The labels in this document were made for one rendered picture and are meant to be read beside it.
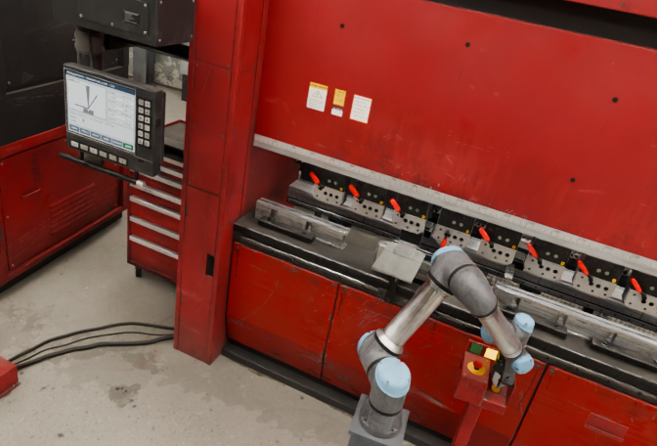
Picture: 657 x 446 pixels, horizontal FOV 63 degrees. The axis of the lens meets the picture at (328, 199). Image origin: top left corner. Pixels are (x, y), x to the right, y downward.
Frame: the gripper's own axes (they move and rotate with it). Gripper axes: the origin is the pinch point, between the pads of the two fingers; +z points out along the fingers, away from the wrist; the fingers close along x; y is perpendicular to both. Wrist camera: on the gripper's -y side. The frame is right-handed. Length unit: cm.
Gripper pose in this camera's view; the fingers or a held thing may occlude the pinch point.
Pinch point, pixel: (497, 386)
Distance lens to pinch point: 236.4
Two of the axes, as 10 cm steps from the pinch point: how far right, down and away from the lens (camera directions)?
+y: 3.3, -4.4, 8.3
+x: -9.3, -2.8, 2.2
